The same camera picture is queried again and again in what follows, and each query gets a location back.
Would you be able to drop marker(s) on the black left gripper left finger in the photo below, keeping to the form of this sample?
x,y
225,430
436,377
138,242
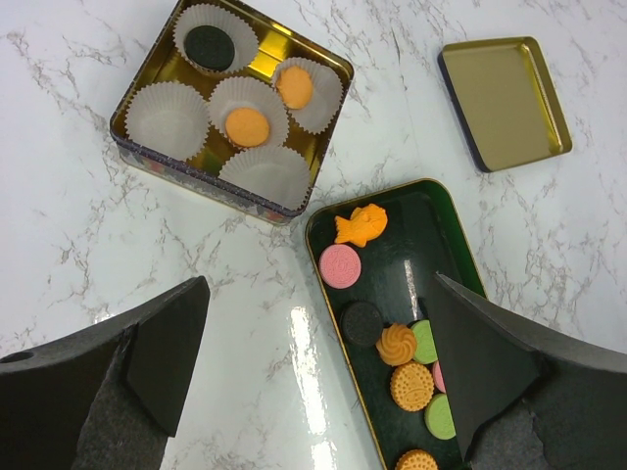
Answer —
x,y
109,396

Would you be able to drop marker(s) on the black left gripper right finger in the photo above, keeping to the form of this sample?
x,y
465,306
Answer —
x,y
522,395

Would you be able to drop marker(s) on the black sandwich cookie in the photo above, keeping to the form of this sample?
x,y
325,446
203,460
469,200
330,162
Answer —
x,y
361,324
209,47

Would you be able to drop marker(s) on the orange round cookie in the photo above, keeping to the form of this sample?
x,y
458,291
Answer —
x,y
247,127

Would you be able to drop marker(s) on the gold tin lid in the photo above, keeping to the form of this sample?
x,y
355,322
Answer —
x,y
505,101

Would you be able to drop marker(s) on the square cookie tin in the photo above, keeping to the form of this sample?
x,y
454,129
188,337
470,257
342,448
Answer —
x,y
200,173

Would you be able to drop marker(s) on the orange scalloped cookie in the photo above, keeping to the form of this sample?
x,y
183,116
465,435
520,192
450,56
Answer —
x,y
295,87

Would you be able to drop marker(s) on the green sandwich cookie lower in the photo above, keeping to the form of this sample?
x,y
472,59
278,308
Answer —
x,y
438,418

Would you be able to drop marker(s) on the green sandwich cookie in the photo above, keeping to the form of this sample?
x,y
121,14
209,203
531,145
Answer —
x,y
438,418
425,352

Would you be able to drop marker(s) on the pink sandwich cookie lower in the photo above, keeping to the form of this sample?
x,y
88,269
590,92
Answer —
x,y
438,377

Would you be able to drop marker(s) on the pink sandwich cookie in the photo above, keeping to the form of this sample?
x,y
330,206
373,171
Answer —
x,y
438,377
340,266

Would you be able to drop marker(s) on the green sandwich cookie upper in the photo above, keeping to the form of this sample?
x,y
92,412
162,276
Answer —
x,y
425,352

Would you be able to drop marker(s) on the orange dotted biscuit middle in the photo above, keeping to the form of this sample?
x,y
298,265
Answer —
x,y
412,386

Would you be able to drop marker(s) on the orange dotted biscuit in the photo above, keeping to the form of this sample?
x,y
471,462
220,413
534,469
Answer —
x,y
412,386
416,459

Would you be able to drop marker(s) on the orange dotted biscuit bottom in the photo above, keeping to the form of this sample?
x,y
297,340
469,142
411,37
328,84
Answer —
x,y
416,459

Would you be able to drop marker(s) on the orange swirl cookie left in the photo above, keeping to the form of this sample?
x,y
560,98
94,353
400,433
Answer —
x,y
396,345

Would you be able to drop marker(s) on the black rectangular tray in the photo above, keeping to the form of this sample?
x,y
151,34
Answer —
x,y
423,236

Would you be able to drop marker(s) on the pink sandwich cookie top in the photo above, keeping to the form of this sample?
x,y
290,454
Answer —
x,y
340,266

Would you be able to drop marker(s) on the orange fish cookie top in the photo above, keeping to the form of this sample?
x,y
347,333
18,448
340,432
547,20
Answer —
x,y
364,224

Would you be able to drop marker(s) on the white paper cup bottom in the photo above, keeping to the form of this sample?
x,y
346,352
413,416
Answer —
x,y
276,173

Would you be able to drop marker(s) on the white paper cup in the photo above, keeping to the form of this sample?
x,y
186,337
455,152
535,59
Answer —
x,y
327,93
248,92
245,40
276,173
170,118

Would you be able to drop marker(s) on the white paper cup left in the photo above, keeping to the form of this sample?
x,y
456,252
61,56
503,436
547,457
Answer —
x,y
170,118

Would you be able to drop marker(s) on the white paper cup centre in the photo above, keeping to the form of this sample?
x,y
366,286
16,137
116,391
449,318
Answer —
x,y
248,92

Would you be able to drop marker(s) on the white paper cup right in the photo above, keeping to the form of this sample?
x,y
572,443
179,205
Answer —
x,y
327,93

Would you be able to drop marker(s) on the white paper cup top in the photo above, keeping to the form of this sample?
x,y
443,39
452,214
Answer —
x,y
245,40

